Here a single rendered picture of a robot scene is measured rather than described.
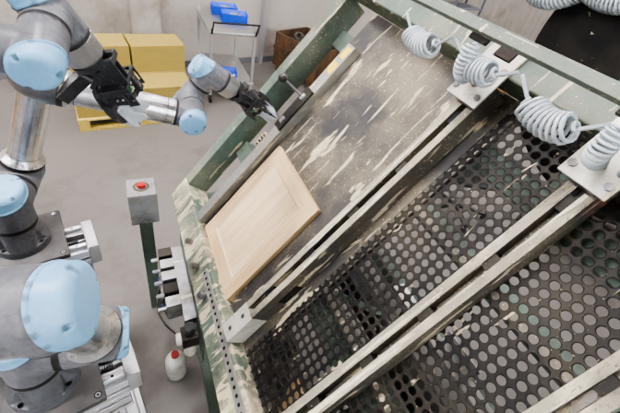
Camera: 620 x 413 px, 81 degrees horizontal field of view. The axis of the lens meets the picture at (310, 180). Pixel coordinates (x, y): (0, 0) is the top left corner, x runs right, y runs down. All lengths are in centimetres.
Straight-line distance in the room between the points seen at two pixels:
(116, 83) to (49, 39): 20
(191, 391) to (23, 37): 186
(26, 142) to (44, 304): 86
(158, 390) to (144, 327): 36
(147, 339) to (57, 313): 183
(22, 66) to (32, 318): 36
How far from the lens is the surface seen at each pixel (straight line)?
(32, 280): 57
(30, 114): 130
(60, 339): 58
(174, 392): 224
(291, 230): 124
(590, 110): 92
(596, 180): 85
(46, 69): 69
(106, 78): 88
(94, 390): 116
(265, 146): 147
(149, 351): 234
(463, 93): 100
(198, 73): 118
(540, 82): 97
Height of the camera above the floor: 208
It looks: 38 degrees down
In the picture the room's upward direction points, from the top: 14 degrees clockwise
